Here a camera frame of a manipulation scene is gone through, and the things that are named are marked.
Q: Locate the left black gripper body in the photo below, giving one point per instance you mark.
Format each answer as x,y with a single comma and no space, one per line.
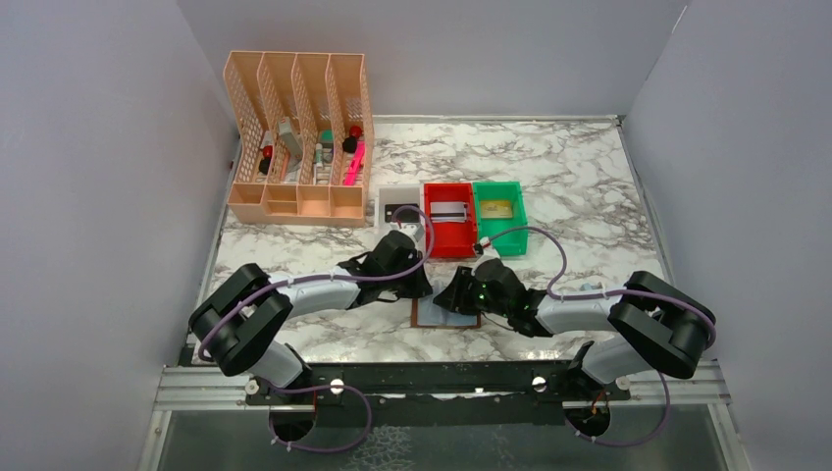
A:
411,278

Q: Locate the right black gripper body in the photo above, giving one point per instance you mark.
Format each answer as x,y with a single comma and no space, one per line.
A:
459,293

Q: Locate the brown leather card holder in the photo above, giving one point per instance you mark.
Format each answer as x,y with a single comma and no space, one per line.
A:
426,314

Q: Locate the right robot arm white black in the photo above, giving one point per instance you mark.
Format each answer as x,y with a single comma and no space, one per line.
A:
657,327

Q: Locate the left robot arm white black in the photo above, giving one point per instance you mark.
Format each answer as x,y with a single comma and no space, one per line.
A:
238,323

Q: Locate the black credit card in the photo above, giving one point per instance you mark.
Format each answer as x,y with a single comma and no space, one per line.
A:
401,213

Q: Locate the white striped credit card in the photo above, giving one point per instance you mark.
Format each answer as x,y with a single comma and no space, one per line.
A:
449,211

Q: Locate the gold credit card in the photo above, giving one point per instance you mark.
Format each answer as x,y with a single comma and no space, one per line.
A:
496,209

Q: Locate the white plastic bin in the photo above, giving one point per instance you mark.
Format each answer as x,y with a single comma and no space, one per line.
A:
397,193

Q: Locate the green plastic bin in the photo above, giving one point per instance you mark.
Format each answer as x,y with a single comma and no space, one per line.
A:
511,244

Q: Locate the pink highlighter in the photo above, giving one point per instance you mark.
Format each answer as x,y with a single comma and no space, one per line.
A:
356,164

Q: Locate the green cap glue stick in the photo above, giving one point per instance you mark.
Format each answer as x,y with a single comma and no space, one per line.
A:
324,150

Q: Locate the peach plastic desk organizer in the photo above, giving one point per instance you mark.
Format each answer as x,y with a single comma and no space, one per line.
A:
306,127

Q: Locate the red black marker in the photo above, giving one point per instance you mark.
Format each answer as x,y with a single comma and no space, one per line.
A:
266,159

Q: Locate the grey stapler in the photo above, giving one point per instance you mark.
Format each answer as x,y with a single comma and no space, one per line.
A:
289,137

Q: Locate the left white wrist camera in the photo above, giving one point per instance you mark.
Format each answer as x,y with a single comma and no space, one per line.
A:
415,231

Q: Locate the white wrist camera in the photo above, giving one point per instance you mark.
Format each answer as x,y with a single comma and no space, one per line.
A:
415,231
482,246

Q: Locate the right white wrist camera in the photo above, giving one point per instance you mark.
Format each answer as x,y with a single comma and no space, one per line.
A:
482,246

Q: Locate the black mounting rail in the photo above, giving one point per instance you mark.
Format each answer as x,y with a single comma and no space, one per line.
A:
427,394

